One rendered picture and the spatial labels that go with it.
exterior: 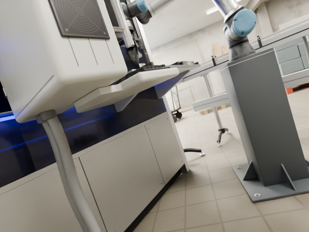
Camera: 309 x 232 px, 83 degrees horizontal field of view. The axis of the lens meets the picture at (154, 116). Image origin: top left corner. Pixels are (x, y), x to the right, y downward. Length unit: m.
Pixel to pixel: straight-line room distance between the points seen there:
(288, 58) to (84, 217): 4.34
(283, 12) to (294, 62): 5.89
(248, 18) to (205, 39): 8.10
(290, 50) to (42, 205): 4.46
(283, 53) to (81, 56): 4.27
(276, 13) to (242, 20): 9.04
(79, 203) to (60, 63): 0.49
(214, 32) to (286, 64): 5.35
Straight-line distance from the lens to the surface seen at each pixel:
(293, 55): 4.55
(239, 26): 1.10
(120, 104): 1.12
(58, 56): 0.40
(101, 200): 1.05
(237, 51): 1.22
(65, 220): 0.97
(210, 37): 9.24
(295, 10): 10.44
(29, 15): 0.45
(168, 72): 0.59
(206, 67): 2.21
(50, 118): 0.67
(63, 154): 0.68
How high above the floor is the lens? 0.71
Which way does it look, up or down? 4 degrees down
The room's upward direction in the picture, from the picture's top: 19 degrees counter-clockwise
